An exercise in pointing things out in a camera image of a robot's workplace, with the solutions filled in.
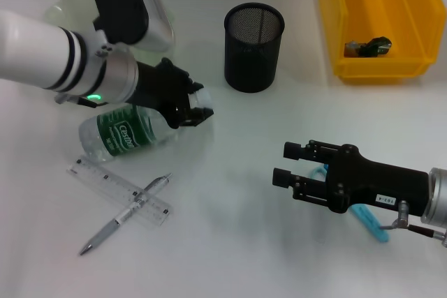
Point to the silver ballpoint pen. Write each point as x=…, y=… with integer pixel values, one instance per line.
x=104, y=233

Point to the black mesh pen holder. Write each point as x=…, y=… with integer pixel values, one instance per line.
x=251, y=64

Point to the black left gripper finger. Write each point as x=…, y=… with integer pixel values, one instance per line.
x=193, y=118
x=197, y=87

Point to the clear water bottle green label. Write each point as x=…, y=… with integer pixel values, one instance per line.
x=122, y=137

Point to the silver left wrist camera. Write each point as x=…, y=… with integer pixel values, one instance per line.
x=125, y=5

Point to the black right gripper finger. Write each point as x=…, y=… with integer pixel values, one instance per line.
x=293, y=150
x=283, y=177

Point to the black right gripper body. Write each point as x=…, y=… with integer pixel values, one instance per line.
x=377, y=183

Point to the green plastic wrapper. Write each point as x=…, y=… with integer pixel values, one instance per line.
x=370, y=48

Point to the pale green wavy glass plate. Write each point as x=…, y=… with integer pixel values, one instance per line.
x=57, y=10

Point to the transparent plastic ruler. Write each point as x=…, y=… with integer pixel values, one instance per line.
x=101, y=181

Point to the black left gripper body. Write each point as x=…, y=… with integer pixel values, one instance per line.
x=160, y=85

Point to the blue scissors with cap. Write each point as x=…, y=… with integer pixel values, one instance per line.
x=370, y=224

